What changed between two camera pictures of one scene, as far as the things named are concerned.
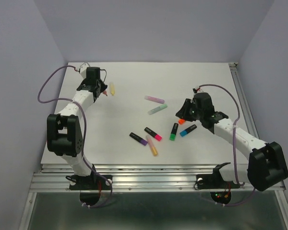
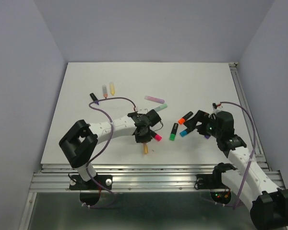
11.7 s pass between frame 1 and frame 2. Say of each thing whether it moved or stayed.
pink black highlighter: stayed
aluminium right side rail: stayed
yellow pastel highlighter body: stayed
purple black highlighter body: moved
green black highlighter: stayed
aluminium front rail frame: stayed
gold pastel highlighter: moved
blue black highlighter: stayed
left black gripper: moved
